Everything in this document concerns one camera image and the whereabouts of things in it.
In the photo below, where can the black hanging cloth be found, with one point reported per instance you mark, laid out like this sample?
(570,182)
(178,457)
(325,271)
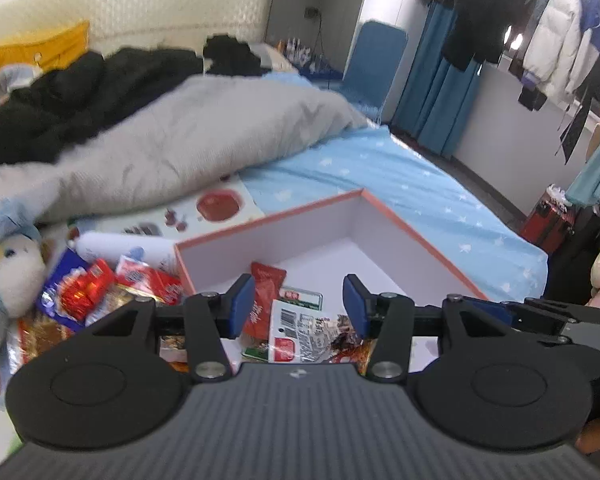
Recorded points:
(575,132)

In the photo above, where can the blue snack packet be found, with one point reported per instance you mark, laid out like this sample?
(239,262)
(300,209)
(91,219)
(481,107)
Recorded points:
(62,267)

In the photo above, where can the hanging black coat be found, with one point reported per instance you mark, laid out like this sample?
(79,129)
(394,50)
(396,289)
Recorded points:
(490,10)

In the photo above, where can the dark red packet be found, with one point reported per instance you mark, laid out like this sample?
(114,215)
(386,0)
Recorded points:
(265,285)

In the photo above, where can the cartoon print pillow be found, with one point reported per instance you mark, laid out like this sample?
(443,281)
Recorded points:
(2,87)

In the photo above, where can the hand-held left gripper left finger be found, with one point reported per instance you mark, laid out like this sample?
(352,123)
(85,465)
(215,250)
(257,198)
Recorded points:
(240,306)

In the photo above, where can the blue curtain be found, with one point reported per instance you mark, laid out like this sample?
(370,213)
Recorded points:
(440,100)

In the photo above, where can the black garment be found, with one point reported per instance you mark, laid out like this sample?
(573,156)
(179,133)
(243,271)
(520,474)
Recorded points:
(235,55)

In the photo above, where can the white packet red label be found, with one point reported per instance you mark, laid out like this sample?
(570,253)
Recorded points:
(300,330)

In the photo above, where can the white spray bottle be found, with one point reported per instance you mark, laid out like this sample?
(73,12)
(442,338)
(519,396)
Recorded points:
(115,247)

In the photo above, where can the white puffer jacket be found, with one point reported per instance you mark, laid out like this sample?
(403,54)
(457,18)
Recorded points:
(555,35)

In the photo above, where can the small dark hanging garment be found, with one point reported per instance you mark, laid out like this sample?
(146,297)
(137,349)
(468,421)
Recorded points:
(532,97)

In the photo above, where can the clear packet brown snacks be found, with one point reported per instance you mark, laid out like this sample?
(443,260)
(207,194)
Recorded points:
(115,305)

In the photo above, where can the cream quilted headboard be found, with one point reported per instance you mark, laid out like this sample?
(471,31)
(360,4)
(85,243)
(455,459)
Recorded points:
(155,10)

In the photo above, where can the black blanket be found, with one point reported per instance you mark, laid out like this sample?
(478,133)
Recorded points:
(80,95)

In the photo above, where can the yellow pillow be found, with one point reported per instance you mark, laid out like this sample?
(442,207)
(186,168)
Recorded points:
(40,47)

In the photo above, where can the shiny red small packet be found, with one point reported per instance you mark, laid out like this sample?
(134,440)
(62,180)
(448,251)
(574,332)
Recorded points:
(87,290)

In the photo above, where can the red suitcase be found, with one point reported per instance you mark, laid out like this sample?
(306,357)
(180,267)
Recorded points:
(547,222)

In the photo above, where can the row of small bottles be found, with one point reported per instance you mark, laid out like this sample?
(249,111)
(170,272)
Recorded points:
(295,50)

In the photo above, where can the red white snack packet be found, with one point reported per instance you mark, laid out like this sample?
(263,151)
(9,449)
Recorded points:
(150,280)

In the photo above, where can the grey duvet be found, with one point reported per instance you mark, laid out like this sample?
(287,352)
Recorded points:
(180,140)

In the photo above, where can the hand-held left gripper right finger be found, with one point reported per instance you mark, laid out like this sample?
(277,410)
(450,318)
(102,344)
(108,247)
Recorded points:
(355,307)

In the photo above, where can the deep pink cardboard box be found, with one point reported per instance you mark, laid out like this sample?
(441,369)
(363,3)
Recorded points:
(330,230)

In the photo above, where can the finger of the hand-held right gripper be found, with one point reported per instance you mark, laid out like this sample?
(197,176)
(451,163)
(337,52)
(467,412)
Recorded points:
(490,312)

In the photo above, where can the blue chair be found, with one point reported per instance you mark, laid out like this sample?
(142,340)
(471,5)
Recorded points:
(375,60)

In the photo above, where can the blue tray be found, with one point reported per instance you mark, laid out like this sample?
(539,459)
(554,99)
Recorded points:
(322,71)

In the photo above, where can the white blue plush toy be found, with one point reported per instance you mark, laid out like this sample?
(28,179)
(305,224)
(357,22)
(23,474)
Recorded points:
(15,280)

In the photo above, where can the black wall plug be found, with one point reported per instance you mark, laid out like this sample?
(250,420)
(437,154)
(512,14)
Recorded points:
(312,11)

